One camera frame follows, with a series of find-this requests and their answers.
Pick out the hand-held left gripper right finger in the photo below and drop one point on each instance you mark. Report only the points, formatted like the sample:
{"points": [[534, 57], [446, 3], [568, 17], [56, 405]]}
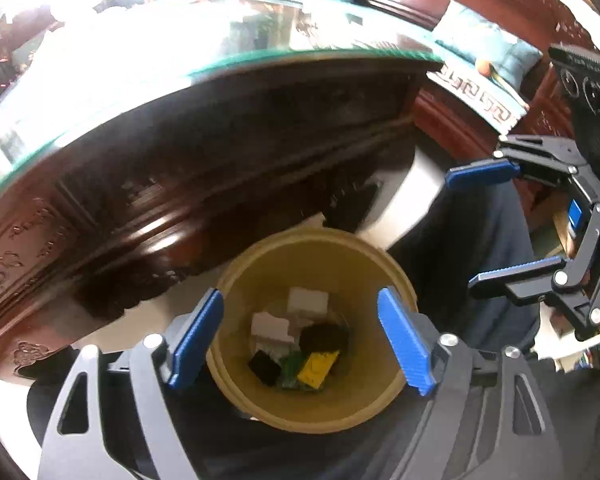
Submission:
{"points": [[405, 345]]}

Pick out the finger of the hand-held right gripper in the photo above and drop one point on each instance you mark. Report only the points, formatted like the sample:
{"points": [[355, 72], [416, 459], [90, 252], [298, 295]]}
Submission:
{"points": [[510, 272], [477, 172]]}

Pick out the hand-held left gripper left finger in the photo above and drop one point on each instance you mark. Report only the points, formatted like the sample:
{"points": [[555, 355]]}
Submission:
{"points": [[197, 340]]}

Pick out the yellow round waste bin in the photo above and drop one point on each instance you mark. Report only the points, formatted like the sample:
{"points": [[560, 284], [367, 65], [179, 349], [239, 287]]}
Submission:
{"points": [[240, 310]]}

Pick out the black wrapper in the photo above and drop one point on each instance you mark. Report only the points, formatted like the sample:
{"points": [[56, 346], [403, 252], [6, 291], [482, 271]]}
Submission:
{"points": [[264, 367]]}

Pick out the white blocks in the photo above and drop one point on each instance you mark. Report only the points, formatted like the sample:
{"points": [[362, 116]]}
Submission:
{"points": [[272, 327]]}

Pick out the black blocks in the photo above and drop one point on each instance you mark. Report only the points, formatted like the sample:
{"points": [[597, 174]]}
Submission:
{"points": [[322, 337]]}

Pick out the yellow cardboard box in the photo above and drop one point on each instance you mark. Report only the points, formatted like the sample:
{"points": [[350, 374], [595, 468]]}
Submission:
{"points": [[317, 370]]}

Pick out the green block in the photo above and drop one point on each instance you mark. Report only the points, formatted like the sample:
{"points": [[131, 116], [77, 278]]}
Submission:
{"points": [[291, 367]]}

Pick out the white paper sheet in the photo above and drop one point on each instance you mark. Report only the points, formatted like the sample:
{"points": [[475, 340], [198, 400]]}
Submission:
{"points": [[307, 302]]}

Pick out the blue bench seat cushion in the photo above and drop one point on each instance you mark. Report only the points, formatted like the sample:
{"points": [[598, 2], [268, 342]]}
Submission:
{"points": [[480, 97]]}

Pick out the small orange ball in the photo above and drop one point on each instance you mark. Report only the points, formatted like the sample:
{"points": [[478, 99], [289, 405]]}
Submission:
{"points": [[483, 67]]}

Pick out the carved wooden bench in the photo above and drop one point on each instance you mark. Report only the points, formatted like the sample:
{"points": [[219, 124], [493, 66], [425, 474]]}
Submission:
{"points": [[530, 5]]}

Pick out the glass topped wooden table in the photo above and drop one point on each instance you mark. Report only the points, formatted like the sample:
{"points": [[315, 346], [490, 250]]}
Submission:
{"points": [[180, 150]]}

